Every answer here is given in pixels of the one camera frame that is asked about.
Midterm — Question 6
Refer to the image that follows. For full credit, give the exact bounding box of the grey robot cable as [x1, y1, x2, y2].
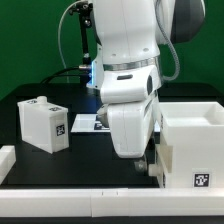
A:
[153, 0, 182, 82]

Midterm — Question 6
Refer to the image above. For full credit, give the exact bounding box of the white left rail block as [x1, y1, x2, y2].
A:
[0, 146, 16, 185]

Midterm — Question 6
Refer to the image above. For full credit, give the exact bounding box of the white drawer with knob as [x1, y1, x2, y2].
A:
[17, 96, 69, 154]

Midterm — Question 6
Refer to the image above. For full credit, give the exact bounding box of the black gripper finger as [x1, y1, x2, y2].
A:
[134, 160, 147, 172]

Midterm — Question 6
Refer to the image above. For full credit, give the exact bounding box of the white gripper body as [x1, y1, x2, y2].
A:
[97, 96, 159, 158]

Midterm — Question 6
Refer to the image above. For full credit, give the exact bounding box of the white drawer tray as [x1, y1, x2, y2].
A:
[148, 144, 173, 188]

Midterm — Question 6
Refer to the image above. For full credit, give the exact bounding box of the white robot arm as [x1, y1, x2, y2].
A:
[90, 0, 205, 172]

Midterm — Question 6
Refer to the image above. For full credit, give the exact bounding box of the white front rail bar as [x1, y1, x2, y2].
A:
[0, 189, 224, 217]

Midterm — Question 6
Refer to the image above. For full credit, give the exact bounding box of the black camera stand pole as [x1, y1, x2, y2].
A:
[69, 0, 92, 86]

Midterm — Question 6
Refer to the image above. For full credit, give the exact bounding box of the large white drawer housing box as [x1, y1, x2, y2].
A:
[157, 102, 224, 189]

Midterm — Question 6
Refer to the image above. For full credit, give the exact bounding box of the white marker tag plate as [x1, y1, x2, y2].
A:
[71, 114, 110, 133]

